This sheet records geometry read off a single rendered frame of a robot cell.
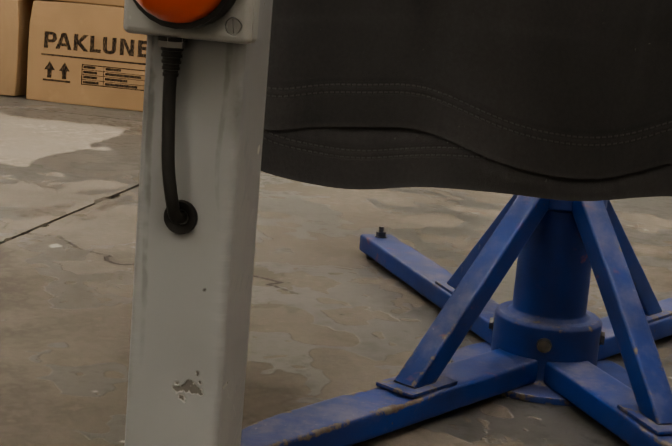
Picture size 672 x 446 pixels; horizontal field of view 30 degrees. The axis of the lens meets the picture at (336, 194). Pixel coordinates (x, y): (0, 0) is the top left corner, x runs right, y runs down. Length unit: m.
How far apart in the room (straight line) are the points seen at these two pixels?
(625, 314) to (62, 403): 0.84
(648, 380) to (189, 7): 1.50
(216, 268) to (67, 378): 1.51
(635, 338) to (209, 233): 1.46
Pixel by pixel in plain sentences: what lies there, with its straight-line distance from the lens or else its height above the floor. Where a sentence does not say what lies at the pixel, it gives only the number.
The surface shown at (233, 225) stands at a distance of 0.49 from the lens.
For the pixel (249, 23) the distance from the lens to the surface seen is 0.46.
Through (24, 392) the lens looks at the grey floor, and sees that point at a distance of 1.93.
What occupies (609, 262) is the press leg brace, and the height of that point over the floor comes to 0.24.
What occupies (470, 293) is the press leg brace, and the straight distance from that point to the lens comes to 1.94.
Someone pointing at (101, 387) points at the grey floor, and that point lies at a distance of 1.96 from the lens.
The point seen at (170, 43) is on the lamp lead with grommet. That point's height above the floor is 0.62.
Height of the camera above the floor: 0.66
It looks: 10 degrees down
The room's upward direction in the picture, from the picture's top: 5 degrees clockwise
